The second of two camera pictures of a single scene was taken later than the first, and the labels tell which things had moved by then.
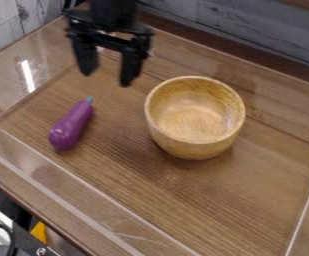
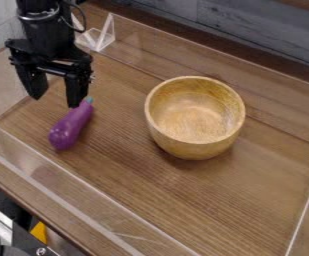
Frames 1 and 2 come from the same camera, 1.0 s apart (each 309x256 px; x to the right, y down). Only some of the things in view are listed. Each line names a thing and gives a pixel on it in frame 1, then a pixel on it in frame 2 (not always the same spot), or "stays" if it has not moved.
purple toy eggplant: [66, 131] stays
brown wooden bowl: [194, 116] stays
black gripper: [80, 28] -> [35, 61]
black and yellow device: [31, 240] stays
